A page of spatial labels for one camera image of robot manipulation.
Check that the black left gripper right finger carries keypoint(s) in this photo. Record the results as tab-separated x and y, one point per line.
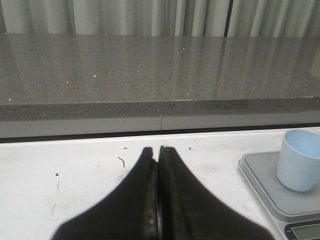
188	211

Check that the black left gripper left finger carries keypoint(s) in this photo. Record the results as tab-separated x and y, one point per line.
129	212

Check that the light blue plastic cup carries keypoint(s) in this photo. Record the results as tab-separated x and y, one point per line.
299	160

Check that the silver electronic kitchen scale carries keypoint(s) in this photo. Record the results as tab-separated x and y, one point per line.
295	214

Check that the grey stone counter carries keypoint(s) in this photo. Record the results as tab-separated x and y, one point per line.
65	85

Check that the grey pleated curtain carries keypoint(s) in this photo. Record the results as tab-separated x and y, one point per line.
194	18

